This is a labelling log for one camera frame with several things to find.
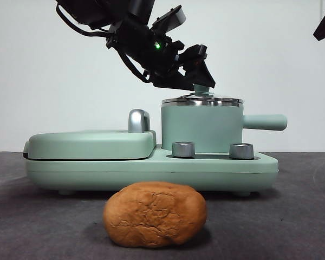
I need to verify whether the silver control dial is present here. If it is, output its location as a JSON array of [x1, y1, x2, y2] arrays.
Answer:
[[172, 141, 196, 158], [229, 142, 255, 160]]

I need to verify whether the glass lid with green knob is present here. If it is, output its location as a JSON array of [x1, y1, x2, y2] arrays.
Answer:
[[161, 83, 244, 105]]

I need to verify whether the chrome griddle cover handle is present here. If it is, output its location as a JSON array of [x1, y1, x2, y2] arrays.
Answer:
[[128, 109, 151, 134]]

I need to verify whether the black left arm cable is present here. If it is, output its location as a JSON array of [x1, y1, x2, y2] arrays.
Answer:
[[118, 50, 152, 82]]

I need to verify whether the brown potato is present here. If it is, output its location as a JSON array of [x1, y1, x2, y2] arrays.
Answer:
[[102, 181, 208, 247]]

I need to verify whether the mint green pot with handle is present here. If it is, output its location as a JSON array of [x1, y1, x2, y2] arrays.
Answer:
[[161, 101, 288, 153]]

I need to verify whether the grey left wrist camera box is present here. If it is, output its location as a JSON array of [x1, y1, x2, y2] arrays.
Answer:
[[151, 4, 187, 31]]

